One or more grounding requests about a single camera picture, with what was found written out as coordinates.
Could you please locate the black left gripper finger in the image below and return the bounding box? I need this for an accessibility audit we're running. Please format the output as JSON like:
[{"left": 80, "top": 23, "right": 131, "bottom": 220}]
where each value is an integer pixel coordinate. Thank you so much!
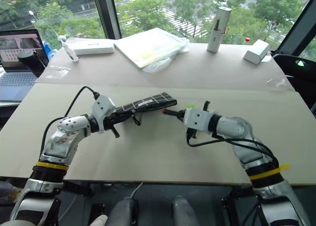
[{"left": 113, "top": 112, "right": 136, "bottom": 126}]

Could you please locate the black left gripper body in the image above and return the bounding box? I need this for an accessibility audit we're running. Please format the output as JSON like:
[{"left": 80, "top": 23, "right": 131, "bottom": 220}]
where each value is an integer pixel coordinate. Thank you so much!
[{"left": 103, "top": 113, "right": 121, "bottom": 139}]

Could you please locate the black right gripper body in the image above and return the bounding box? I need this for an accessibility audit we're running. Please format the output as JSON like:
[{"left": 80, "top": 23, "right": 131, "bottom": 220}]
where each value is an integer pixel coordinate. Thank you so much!
[{"left": 182, "top": 100, "right": 211, "bottom": 141}]

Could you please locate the black grid pouch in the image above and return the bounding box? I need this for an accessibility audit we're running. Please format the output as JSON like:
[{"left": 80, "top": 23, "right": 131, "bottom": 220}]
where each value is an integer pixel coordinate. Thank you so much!
[{"left": 110, "top": 92, "right": 178, "bottom": 126}]

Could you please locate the white folder in plastic bag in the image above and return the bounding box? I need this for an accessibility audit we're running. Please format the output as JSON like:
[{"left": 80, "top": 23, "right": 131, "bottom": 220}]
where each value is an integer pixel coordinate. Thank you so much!
[{"left": 114, "top": 27, "right": 191, "bottom": 73}]

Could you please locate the flat white box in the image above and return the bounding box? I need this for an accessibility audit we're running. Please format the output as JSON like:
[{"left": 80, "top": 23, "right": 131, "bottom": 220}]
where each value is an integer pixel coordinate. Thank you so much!
[{"left": 71, "top": 39, "right": 116, "bottom": 56}]

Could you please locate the small white handheld fan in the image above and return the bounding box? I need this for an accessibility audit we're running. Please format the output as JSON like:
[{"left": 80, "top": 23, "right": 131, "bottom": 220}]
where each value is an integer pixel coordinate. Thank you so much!
[{"left": 58, "top": 34, "right": 79, "bottom": 63}]

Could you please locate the dark rounded shape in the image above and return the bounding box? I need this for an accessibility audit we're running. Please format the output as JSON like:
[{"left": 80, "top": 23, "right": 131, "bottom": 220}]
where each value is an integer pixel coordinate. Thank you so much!
[{"left": 108, "top": 197, "right": 139, "bottom": 226}]

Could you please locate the silver cylinder tube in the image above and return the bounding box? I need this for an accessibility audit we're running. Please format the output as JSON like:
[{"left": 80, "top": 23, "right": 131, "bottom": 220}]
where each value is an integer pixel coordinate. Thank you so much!
[{"left": 206, "top": 5, "right": 233, "bottom": 54}]

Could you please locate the small white box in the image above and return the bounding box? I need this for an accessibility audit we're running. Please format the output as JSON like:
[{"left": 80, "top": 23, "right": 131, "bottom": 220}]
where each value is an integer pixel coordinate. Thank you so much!
[{"left": 243, "top": 39, "right": 271, "bottom": 65}]

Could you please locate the black cylinder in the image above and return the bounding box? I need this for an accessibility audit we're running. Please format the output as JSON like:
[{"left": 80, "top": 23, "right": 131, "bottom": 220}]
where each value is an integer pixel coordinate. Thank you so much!
[{"left": 17, "top": 50, "right": 46, "bottom": 78}]

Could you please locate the open laptop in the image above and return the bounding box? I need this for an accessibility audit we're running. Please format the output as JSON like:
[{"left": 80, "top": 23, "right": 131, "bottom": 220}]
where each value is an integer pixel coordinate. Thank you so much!
[{"left": 0, "top": 29, "right": 50, "bottom": 103}]

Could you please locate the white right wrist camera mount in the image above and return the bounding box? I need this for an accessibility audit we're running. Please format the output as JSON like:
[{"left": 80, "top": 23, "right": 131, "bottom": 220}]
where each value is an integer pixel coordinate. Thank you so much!
[{"left": 183, "top": 107, "right": 216, "bottom": 133}]

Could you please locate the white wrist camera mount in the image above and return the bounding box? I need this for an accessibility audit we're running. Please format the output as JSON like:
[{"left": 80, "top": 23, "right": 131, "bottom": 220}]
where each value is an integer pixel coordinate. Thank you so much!
[
  {"left": 91, "top": 94, "right": 116, "bottom": 134},
  {"left": 183, "top": 107, "right": 216, "bottom": 133}
]

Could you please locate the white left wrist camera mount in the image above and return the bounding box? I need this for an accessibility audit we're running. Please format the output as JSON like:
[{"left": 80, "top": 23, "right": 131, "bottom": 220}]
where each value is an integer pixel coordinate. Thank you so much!
[{"left": 91, "top": 94, "right": 116, "bottom": 134}]

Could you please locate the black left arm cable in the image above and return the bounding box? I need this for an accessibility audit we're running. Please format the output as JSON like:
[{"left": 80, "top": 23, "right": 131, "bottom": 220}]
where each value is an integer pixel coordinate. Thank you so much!
[{"left": 40, "top": 86, "right": 101, "bottom": 157}]

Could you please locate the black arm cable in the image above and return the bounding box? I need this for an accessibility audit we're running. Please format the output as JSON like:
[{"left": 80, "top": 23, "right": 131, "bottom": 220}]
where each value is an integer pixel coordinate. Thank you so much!
[
  {"left": 186, "top": 134, "right": 280, "bottom": 168},
  {"left": 40, "top": 86, "right": 101, "bottom": 157}
]

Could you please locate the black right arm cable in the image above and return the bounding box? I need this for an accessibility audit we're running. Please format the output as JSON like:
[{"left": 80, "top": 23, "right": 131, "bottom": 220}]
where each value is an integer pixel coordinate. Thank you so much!
[{"left": 186, "top": 134, "right": 280, "bottom": 168}]

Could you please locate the thin white cable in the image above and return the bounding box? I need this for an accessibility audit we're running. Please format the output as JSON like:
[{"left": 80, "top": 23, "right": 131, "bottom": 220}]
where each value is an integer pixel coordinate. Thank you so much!
[{"left": 129, "top": 182, "right": 144, "bottom": 200}]

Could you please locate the dark window frame post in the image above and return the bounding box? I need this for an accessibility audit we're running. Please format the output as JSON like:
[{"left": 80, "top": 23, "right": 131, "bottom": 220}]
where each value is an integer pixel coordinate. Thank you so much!
[{"left": 91, "top": 0, "right": 122, "bottom": 40}]

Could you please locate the dark slanted window frame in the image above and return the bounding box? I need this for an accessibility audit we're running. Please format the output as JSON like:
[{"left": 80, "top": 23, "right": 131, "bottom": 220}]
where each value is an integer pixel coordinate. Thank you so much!
[{"left": 276, "top": 0, "right": 316, "bottom": 57}]

